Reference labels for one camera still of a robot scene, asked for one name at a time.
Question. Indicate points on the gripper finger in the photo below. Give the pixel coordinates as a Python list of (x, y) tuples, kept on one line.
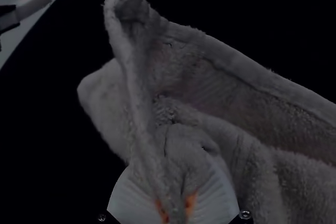
[(32, 5), (215, 203), (131, 200)]

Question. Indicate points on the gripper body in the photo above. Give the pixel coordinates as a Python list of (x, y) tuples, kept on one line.
[(8, 18)]

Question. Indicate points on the pale towel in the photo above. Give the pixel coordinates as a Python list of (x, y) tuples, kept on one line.
[(210, 90)]

